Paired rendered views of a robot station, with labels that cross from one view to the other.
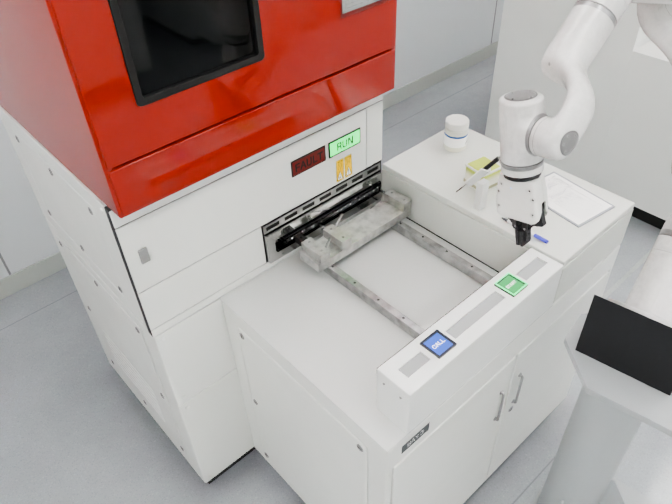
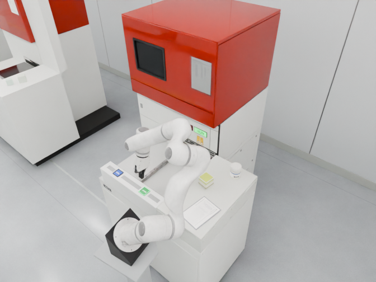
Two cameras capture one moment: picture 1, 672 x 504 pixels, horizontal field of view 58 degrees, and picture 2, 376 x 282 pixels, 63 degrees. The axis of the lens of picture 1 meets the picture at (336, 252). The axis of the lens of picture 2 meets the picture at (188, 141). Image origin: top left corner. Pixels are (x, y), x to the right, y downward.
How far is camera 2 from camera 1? 2.12 m
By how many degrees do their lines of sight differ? 59
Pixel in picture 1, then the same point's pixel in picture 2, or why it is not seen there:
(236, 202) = (164, 115)
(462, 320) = (128, 179)
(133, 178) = (135, 84)
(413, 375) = (107, 168)
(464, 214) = not seen: hidden behind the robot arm
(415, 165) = (216, 164)
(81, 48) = (128, 49)
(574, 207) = (192, 214)
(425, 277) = not seen: hidden behind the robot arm
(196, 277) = (152, 124)
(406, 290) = (163, 178)
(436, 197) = not seen: hidden behind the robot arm
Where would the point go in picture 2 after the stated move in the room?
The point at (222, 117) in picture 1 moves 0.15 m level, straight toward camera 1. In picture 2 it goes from (154, 87) to (134, 91)
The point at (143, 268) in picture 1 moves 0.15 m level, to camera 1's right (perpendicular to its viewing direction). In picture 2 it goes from (141, 108) to (142, 118)
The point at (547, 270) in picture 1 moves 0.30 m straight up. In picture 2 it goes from (152, 202) to (147, 168)
